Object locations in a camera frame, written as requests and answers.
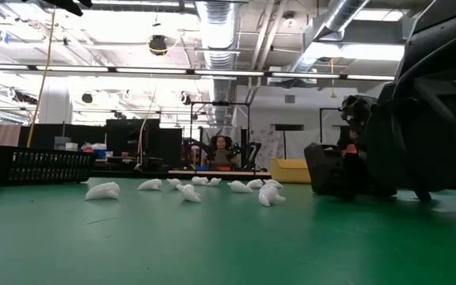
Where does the black frame stand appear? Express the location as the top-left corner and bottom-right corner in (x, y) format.
(318, 105), (346, 143)
(189, 101), (252, 171)

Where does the black round ceiling fixture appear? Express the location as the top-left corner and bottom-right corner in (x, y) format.
(147, 34), (169, 56)

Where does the grey storage box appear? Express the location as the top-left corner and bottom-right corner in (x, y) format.
(53, 135), (73, 150)

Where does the LED light bar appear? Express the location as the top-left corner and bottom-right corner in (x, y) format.
(0, 63), (396, 85)

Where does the white column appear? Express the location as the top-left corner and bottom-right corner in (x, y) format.
(37, 85), (74, 124)

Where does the yellow plastic tub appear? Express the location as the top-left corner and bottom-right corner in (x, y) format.
(269, 158), (312, 184)

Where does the black slotted basket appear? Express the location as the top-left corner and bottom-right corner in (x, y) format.
(0, 145), (97, 186)

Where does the black partition wall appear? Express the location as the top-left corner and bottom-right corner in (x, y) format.
(17, 117), (184, 172)

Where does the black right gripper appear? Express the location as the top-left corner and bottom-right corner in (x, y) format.
(303, 142), (371, 200)

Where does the person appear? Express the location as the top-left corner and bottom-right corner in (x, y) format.
(206, 135), (240, 169)

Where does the yellow power cable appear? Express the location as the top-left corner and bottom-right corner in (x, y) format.
(25, 7), (57, 148)

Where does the silver ventilation duct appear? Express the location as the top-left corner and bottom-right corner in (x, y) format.
(287, 0), (371, 80)
(194, 0), (240, 127)

